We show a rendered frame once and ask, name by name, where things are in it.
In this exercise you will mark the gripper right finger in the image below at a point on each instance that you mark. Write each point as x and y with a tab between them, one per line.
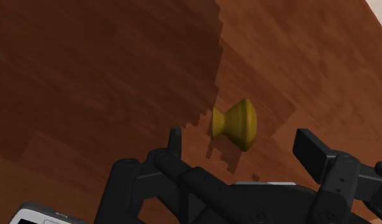
330	167

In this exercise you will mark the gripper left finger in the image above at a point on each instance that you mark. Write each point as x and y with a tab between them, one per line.
166	173

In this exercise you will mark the yellow spool-shaped object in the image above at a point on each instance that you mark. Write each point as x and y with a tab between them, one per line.
236	124

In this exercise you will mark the white and grey phone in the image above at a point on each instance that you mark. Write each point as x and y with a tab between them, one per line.
39	215

